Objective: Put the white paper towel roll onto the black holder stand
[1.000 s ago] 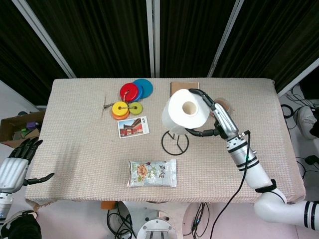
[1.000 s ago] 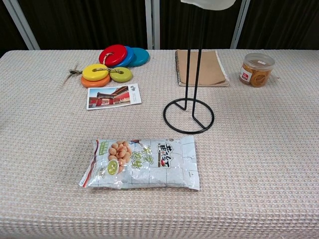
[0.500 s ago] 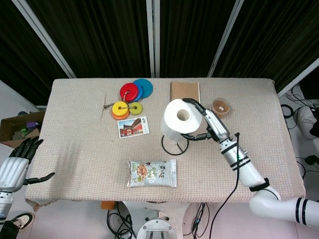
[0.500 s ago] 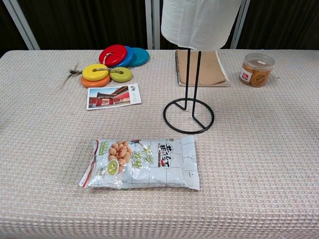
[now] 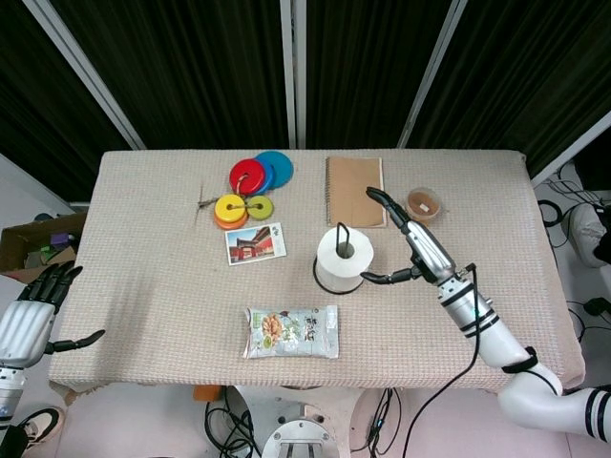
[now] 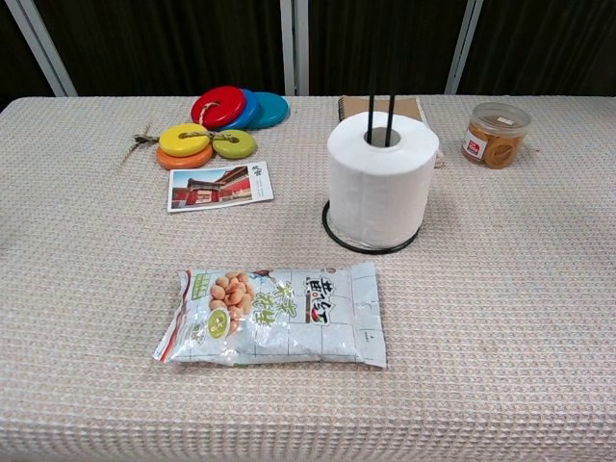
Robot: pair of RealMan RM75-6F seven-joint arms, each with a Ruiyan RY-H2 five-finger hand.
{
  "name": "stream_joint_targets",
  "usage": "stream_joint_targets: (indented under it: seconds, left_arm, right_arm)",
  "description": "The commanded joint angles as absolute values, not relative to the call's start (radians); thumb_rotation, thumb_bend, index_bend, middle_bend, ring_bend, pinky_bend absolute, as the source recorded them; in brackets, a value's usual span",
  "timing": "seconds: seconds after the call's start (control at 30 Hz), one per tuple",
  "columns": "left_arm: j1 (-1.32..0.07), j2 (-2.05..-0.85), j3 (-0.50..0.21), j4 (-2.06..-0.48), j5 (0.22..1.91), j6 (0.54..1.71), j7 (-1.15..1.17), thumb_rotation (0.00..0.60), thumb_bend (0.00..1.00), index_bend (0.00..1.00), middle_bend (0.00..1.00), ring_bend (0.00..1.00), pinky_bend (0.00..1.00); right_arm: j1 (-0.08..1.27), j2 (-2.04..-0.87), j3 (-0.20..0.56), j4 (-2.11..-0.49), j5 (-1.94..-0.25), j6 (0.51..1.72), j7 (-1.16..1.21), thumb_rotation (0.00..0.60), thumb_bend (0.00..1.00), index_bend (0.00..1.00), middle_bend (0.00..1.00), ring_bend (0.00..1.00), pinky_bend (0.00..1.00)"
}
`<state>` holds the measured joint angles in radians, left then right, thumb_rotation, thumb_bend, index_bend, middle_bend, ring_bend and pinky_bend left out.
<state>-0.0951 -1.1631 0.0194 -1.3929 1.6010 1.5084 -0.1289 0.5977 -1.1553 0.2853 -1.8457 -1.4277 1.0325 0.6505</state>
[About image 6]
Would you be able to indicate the white partition frame post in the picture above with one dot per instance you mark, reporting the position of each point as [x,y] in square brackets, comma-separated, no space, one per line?
[294,48]
[45,48]
[464,48]

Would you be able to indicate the peanut snack bag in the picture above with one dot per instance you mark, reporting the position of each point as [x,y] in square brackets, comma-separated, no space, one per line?
[298,327]

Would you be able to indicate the beige waffle tablecloth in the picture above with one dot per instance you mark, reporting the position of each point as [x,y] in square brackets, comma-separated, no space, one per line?
[481,313]

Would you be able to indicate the brown spiral notebook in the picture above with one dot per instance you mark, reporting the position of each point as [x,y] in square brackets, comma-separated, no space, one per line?
[353,105]

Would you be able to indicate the white paper roll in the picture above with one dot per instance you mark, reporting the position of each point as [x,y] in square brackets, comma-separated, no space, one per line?
[380,192]

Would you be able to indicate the red palace postcard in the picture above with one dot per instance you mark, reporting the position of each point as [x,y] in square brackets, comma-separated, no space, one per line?
[216,188]

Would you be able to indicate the clear jar of rubber bands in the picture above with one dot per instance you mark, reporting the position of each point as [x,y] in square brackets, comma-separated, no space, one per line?
[495,139]

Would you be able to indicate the black curtain panel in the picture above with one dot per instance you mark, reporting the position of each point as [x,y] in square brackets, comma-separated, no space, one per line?
[14,58]
[548,43]
[385,43]
[168,43]

